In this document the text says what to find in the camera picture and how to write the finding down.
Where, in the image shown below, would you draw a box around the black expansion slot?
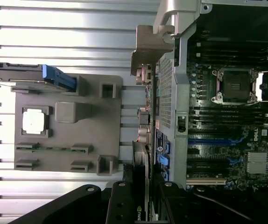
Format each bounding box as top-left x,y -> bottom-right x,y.
187,129 -> 241,138

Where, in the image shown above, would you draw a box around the hard disk blue caddy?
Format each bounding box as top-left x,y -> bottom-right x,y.
0,59 -> 78,93

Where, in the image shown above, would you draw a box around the white expansion slot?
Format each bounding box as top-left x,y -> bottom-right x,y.
186,178 -> 227,186

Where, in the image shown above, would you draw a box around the green motherboard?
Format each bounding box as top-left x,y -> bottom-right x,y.
186,30 -> 268,194

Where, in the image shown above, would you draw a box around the green RAM stick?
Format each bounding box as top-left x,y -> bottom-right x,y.
16,145 -> 88,152

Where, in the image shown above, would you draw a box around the CPU socket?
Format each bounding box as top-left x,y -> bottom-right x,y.
210,67 -> 259,105

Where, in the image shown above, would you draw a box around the blue expansion slot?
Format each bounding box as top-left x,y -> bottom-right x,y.
187,137 -> 244,146

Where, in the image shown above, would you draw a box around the silver CPU chip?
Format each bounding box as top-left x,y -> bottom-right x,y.
21,109 -> 46,135

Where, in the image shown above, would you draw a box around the silver chipset heatsink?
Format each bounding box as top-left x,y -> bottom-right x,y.
246,151 -> 268,175

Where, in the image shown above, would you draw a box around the black case lock latch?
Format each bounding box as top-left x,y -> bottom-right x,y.
176,115 -> 187,133

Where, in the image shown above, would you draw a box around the grey parts rack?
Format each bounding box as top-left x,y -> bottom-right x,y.
10,74 -> 123,177

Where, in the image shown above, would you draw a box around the grey black PC case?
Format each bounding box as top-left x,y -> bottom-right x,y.
152,0 -> 268,199

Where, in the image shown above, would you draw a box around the RAM slot white latches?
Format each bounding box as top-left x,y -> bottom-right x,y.
190,122 -> 268,129
190,112 -> 268,119
196,52 -> 268,61
196,41 -> 268,51

